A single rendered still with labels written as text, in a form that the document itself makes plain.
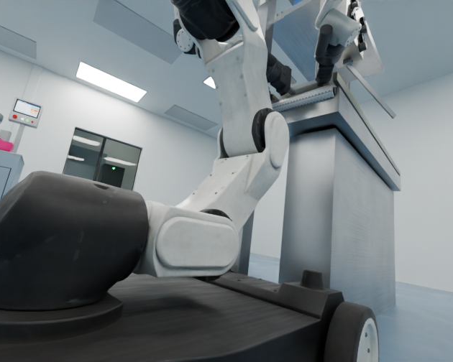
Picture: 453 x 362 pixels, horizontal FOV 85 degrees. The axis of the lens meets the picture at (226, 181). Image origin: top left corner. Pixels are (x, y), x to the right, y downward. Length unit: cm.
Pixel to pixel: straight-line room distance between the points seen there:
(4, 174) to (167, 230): 247
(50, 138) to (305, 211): 515
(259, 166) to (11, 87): 554
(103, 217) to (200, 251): 17
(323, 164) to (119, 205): 81
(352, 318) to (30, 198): 54
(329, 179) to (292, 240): 28
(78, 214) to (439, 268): 407
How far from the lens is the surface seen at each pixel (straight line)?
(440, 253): 418
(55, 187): 38
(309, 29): 142
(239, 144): 68
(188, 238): 42
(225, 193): 55
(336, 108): 99
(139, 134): 601
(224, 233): 48
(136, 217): 40
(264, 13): 136
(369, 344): 69
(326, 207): 99
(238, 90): 69
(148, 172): 590
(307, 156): 107
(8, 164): 281
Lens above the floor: 30
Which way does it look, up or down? 12 degrees up
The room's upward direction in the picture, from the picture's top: 8 degrees clockwise
